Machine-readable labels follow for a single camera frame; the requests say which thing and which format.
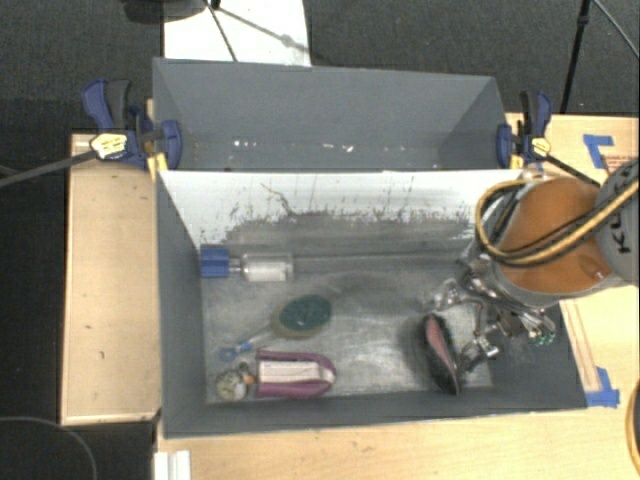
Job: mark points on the purple and white pouch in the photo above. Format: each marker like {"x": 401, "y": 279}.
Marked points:
{"x": 295, "y": 374}

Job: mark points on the grey metal bin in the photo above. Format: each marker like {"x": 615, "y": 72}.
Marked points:
{"x": 320, "y": 118}

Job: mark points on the clear bottle with blue cap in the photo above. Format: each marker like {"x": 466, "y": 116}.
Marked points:
{"x": 265, "y": 267}

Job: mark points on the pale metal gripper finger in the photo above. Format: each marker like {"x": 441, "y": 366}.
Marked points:
{"x": 481, "y": 353}
{"x": 450, "y": 295}

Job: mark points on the pale wood board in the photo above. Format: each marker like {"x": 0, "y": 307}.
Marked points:
{"x": 112, "y": 293}

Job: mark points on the small round pale trinket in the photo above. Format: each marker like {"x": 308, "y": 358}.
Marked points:
{"x": 230, "y": 385}

